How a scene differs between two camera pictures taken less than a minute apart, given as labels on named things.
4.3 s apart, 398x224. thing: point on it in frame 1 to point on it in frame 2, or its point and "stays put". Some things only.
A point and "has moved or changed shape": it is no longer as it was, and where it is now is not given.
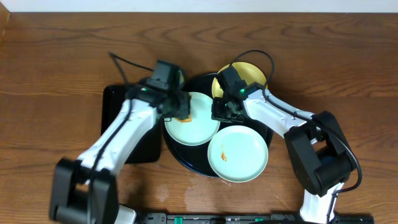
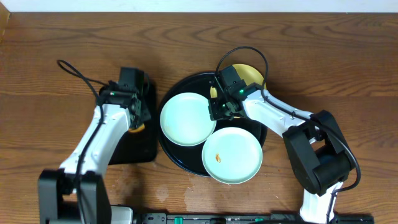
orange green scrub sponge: (181, 121) has moved or changed shape
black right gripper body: (222, 111) stays put
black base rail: (239, 218) stays put
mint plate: (202, 130) stays put
